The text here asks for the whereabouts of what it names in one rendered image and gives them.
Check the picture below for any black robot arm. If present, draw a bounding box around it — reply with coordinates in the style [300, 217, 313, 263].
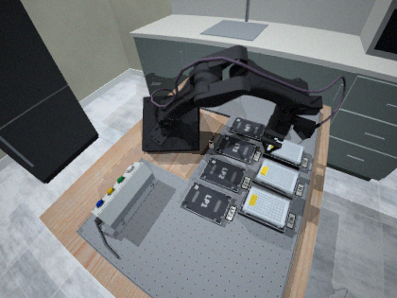
[148, 45, 323, 146]

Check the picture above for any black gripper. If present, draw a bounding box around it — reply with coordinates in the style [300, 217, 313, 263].
[261, 112, 290, 154]

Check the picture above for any white button panel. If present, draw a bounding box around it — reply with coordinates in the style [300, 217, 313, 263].
[91, 162, 159, 258]

